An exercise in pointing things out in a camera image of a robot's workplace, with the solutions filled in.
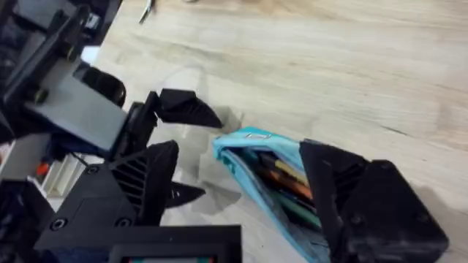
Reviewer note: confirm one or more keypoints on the small metal tool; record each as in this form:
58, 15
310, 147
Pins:
147, 11

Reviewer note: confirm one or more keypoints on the black upright wrist plate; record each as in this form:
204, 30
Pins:
44, 55

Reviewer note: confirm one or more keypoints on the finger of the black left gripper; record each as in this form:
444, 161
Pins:
186, 109
183, 193

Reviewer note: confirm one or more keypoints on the grey and black left gripper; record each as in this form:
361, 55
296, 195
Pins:
78, 113

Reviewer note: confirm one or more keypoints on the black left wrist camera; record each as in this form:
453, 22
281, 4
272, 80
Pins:
106, 85

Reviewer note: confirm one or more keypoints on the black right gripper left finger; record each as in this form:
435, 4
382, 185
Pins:
109, 197

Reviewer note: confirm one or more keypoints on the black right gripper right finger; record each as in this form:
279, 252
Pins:
380, 215

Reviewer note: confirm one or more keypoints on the blue soft zip bag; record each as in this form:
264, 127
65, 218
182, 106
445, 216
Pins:
256, 171

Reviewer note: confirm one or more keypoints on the white box with small parts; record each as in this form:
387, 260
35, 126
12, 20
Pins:
62, 175

